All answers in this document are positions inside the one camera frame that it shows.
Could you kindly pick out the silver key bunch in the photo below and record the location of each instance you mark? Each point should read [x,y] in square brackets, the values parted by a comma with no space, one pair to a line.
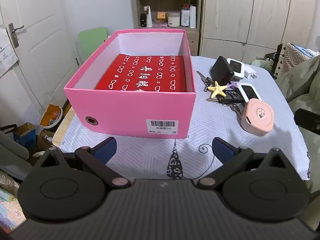
[203,79]

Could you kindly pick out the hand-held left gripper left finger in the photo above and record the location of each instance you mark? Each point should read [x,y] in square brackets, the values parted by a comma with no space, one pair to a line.
[107,151]

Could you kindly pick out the wooden shelf unit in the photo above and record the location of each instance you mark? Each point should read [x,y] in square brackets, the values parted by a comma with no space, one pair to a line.
[195,37]

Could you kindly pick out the olive green blanket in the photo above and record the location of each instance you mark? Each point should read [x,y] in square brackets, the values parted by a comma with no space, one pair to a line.
[302,85]

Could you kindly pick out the red printed bag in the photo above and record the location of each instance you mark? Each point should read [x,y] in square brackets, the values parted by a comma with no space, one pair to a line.
[140,75]

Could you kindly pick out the green plush toy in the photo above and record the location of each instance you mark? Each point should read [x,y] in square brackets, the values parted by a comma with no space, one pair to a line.
[261,63]

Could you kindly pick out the purple starfish toy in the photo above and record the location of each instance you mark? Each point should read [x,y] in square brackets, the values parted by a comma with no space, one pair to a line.
[234,84]

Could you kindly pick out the orange lidded bowl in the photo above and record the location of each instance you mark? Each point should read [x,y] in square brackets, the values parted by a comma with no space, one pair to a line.
[51,116]

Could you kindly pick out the brown paper bag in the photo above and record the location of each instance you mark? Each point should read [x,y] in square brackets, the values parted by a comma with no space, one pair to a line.
[45,140]

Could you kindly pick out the white jar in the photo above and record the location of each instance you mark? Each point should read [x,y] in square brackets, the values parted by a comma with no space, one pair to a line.
[173,20]

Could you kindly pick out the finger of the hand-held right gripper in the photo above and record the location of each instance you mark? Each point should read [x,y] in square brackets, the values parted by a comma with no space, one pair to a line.
[307,120]

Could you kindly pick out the blue cardboard box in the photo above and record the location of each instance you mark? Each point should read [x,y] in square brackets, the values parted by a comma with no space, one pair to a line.
[25,136]

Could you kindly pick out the white can red cap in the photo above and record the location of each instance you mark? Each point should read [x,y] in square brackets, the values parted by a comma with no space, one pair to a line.
[185,16]

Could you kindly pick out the black rectangular box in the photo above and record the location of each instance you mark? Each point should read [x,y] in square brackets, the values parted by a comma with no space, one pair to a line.
[220,70]

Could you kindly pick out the pink cardboard box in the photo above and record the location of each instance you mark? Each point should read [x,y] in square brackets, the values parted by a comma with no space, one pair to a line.
[112,110]

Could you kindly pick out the white tube bottle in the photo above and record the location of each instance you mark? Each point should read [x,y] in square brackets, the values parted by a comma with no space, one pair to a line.
[192,17]

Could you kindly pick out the white charger plug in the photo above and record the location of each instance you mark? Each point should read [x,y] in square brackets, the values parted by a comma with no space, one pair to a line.
[250,72]

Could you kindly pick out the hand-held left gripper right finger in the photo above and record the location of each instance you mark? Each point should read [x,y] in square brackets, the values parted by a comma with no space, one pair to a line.
[221,151]

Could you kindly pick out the grey chair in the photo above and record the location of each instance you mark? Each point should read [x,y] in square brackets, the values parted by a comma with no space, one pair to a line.
[12,155]

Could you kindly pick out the black battery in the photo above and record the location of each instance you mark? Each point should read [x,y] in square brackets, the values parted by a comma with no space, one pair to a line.
[232,96]

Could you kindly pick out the white door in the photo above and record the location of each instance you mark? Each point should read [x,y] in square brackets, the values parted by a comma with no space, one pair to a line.
[37,42]

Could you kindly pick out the yellow starfish toy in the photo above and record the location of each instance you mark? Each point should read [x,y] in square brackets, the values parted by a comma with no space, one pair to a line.
[217,90]

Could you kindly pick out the white spray bottle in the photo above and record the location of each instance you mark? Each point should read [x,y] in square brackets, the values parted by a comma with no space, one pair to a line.
[149,17]

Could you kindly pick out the wooden table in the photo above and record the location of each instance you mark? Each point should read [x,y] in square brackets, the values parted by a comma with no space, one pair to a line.
[62,127]

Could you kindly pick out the wooden wardrobe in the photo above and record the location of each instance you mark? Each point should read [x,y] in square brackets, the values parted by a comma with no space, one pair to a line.
[250,17]

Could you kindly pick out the floral blanket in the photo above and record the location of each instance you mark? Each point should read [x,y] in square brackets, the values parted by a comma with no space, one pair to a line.
[10,205]

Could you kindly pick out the white device black screen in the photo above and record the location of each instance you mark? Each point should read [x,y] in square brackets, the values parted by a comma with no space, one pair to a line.
[237,67]
[250,91]

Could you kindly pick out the white quilted tablecloth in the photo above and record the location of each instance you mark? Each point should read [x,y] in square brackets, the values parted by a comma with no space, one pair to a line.
[160,152]

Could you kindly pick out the green chair back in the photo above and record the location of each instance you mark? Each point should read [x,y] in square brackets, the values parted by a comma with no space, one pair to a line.
[90,42]

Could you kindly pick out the patterned bag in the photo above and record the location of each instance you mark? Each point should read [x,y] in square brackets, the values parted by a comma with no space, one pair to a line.
[292,57]

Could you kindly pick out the white paper notice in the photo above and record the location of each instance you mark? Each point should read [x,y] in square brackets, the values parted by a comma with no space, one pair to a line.
[6,55]

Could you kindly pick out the black bottle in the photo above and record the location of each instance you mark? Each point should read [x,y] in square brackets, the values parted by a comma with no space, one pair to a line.
[143,20]

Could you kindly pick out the small orange box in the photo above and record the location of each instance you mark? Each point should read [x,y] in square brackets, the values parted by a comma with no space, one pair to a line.
[161,16]

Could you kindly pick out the pink round case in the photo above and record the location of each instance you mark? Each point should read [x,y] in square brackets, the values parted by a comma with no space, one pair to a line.
[257,116]

